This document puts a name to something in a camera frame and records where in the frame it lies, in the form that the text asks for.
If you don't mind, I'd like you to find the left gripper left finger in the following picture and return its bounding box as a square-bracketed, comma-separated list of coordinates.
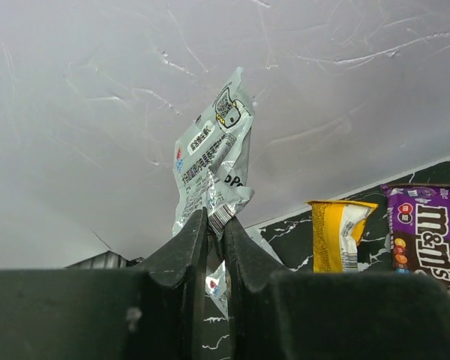
[0, 210, 208, 359]

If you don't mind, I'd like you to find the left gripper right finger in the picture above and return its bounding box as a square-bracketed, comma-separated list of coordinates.
[223, 220, 450, 359]

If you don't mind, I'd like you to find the yellow candy bar wrapper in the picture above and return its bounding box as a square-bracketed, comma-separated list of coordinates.
[307, 200, 378, 273]

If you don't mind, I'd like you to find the dark silver snack wrapper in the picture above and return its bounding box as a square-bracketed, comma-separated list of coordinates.
[171, 66, 256, 320]

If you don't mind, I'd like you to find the aluminium rail frame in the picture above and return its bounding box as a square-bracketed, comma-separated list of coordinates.
[67, 250, 144, 269]

